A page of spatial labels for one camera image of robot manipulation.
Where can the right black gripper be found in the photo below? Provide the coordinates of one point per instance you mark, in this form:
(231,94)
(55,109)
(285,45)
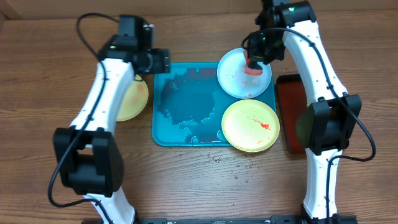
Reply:
(255,54)

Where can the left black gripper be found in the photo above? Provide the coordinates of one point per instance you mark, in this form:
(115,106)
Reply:
(161,61)

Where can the red sponge with dark scourer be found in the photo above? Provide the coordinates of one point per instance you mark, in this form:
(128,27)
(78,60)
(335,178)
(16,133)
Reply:
(252,67)

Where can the yellow plate with ketchup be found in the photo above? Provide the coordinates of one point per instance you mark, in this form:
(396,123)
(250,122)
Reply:
(135,100)

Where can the light blue plate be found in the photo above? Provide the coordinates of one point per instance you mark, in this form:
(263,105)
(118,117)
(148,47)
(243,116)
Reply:
(234,79)

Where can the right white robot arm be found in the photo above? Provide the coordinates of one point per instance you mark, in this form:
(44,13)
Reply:
(327,124)

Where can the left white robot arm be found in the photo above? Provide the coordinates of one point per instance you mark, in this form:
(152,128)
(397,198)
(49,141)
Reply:
(90,167)

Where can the dark red black-rimmed tray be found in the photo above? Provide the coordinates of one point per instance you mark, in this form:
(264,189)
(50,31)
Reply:
(292,104)

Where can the teal plastic tray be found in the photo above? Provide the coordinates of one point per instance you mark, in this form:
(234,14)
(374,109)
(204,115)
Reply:
(188,106)

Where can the yellow plate lower right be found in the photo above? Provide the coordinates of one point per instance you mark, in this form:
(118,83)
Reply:
(250,125)

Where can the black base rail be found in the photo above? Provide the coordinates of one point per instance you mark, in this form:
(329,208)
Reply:
(276,219)

